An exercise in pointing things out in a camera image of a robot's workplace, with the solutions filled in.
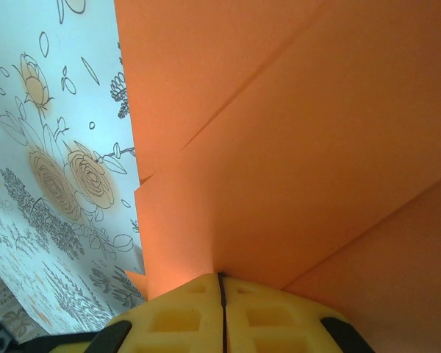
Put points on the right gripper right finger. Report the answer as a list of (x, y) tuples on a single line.
[(279, 320)]

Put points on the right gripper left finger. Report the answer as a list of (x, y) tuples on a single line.
[(176, 316)]

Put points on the orange paper sheet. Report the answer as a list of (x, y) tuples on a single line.
[(316, 147)]

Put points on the floral patterned table cover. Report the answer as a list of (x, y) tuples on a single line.
[(59, 110)]

